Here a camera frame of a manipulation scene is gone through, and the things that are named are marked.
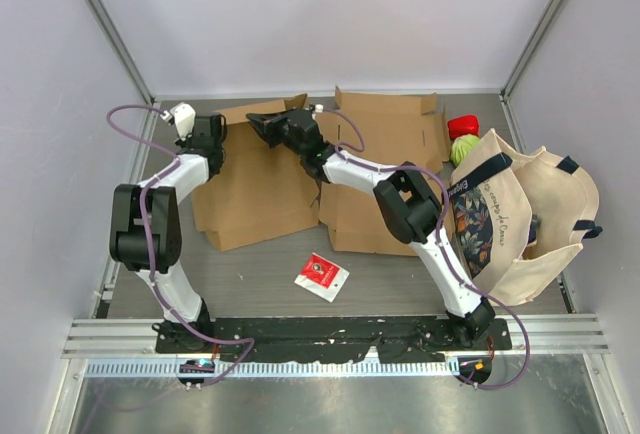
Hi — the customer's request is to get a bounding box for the brown cardboard box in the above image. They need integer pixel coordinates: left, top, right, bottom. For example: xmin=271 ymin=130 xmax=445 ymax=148
xmin=318 ymin=88 xmax=451 ymax=257
xmin=191 ymin=94 xmax=319 ymax=251

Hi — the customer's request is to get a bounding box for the red white packet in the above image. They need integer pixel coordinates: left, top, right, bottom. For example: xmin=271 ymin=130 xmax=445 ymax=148
xmin=294 ymin=253 xmax=350 ymax=303

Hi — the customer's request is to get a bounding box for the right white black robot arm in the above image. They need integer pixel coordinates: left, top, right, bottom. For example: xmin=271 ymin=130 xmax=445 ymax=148
xmin=246 ymin=105 xmax=495 ymax=349

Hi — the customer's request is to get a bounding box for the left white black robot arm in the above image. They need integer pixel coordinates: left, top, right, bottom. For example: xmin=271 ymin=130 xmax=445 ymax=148
xmin=106 ymin=104 xmax=228 ymax=353

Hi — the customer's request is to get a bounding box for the green toy cabbage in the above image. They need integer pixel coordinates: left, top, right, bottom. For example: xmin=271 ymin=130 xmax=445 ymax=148
xmin=450 ymin=134 xmax=480 ymax=166

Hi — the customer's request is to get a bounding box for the red toy pepper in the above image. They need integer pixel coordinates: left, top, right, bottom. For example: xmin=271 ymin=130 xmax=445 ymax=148
xmin=447 ymin=114 xmax=480 ymax=140

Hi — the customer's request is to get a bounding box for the beige tote bag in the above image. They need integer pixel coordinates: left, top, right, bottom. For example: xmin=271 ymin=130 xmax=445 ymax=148
xmin=449 ymin=130 xmax=603 ymax=306

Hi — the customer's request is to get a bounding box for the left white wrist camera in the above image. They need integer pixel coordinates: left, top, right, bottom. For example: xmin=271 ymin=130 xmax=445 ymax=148
xmin=160 ymin=102 xmax=196 ymax=141

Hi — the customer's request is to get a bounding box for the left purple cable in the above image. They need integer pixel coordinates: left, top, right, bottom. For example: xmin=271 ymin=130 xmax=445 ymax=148
xmin=106 ymin=104 xmax=256 ymax=388

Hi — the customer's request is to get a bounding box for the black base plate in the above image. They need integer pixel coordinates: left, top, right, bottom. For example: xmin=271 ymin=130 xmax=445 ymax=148
xmin=154 ymin=315 xmax=515 ymax=364

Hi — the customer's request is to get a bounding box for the white slotted cable duct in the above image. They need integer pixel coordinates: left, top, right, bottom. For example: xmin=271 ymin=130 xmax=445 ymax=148
xmin=85 ymin=358 xmax=459 ymax=379

